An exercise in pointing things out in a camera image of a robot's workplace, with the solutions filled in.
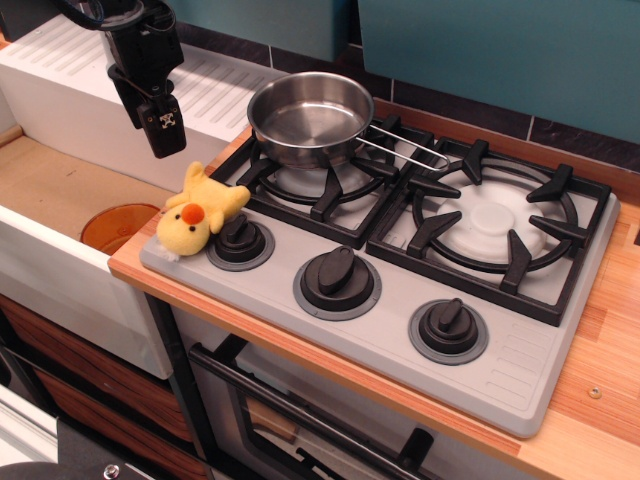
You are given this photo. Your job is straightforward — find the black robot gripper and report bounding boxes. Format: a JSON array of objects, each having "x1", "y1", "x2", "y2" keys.
[{"x1": 107, "y1": 6, "x2": 186, "y2": 158}]

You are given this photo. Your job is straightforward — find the yellow stuffed duck toy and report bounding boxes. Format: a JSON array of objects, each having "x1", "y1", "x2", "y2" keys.
[{"x1": 156, "y1": 162, "x2": 251, "y2": 261}]

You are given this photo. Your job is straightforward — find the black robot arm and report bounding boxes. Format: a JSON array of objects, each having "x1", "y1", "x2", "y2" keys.
[{"x1": 54, "y1": 1, "x2": 186, "y2": 158}]

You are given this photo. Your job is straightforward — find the stainless steel pan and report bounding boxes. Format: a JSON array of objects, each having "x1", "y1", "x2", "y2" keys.
[{"x1": 247, "y1": 71, "x2": 451, "y2": 172}]

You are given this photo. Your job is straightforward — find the white toy sink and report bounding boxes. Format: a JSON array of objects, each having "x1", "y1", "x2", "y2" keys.
[{"x1": 1, "y1": 16, "x2": 277, "y2": 379}]

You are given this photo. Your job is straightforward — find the orange sink drain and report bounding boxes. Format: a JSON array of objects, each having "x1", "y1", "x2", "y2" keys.
[{"x1": 80, "y1": 203, "x2": 159, "y2": 255}]

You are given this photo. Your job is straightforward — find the black left stove knob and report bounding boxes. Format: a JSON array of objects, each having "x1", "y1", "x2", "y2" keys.
[{"x1": 205, "y1": 214, "x2": 275, "y2": 272}]

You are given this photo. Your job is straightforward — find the black stove knob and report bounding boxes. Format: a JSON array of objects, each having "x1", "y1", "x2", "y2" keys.
[
  {"x1": 408, "y1": 298, "x2": 489, "y2": 366},
  {"x1": 205, "y1": 214, "x2": 275, "y2": 272},
  {"x1": 293, "y1": 246, "x2": 382, "y2": 322}
]

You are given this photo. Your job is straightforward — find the black left burner grate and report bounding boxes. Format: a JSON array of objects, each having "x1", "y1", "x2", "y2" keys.
[{"x1": 211, "y1": 115, "x2": 435, "y2": 249}]

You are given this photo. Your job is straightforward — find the black burner grate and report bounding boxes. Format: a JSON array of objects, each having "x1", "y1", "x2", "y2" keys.
[
  {"x1": 366, "y1": 138, "x2": 619, "y2": 327},
  {"x1": 211, "y1": 115, "x2": 435, "y2": 249}
]

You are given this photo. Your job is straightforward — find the black middle stove knob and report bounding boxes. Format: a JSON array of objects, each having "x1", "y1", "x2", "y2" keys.
[{"x1": 293, "y1": 246, "x2": 382, "y2": 322}]

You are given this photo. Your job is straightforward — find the wooden drawer fronts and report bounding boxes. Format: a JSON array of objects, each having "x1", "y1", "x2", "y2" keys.
[{"x1": 1, "y1": 297, "x2": 212, "y2": 479}]

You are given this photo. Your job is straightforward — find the toy oven door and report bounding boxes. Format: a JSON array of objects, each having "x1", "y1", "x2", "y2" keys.
[{"x1": 187, "y1": 334, "x2": 521, "y2": 480}]

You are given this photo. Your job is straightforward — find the grey toy stove top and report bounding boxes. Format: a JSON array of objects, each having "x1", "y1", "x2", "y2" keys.
[{"x1": 138, "y1": 112, "x2": 622, "y2": 440}]

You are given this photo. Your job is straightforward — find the black right stove knob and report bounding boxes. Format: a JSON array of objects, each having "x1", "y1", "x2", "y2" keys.
[{"x1": 408, "y1": 298, "x2": 489, "y2": 366}]

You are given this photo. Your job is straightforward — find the black right burner grate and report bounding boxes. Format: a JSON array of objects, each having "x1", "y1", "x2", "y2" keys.
[{"x1": 366, "y1": 138, "x2": 619, "y2": 327}]

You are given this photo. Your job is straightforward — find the black oven door handle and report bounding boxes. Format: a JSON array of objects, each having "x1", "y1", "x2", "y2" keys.
[{"x1": 188, "y1": 335, "x2": 433, "y2": 479}]

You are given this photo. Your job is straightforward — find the teal wall cabinet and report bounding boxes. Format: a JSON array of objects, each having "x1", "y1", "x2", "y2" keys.
[{"x1": 173, "y1": 1, "x2": 639, "y2": 142}]

